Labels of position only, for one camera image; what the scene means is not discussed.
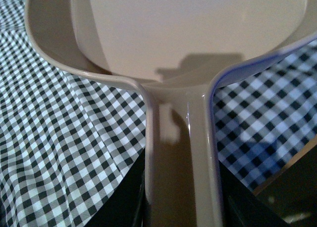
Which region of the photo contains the beige plastic dustpan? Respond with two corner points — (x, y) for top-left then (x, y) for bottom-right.
(25, 0), (317, 227)

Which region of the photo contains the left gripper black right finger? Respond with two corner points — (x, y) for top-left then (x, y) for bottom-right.
(219, 163), (290, 227)

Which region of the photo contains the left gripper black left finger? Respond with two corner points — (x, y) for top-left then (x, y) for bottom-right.
(91, 150), (145, 227)

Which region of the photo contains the black white checkered tablecloth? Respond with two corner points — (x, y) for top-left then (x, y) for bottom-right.
(0, 0), (317, 227)

